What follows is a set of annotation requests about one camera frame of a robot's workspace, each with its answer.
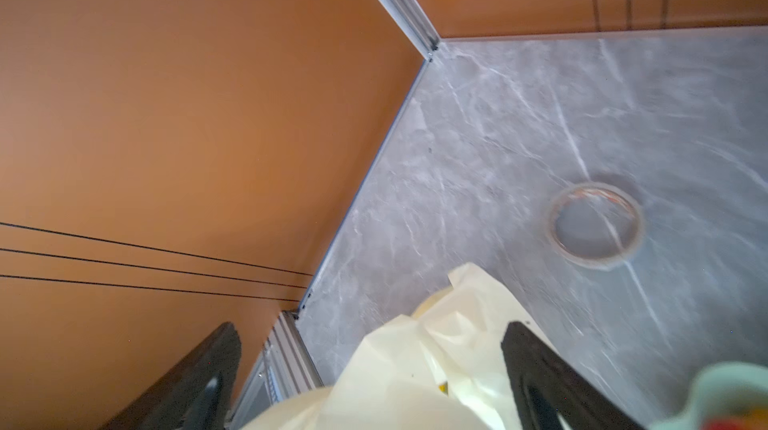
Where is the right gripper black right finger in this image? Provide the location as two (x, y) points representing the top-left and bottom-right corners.
(501, 322), (641, 430)

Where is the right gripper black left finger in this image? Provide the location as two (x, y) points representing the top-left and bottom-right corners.
(102, 322), (242, 429)

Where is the cream plastic bag orange print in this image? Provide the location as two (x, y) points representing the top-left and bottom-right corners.
(246, 263), (547, 429)

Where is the clear tape roll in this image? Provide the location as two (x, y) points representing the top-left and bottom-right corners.
(544, 182), (646, 271)

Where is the green leaf-shaped plate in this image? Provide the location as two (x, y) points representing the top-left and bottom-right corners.
(649, 362), (767, 429)

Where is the aluminium front rail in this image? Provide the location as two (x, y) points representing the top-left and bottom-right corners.
(225, 311), (324, 429)

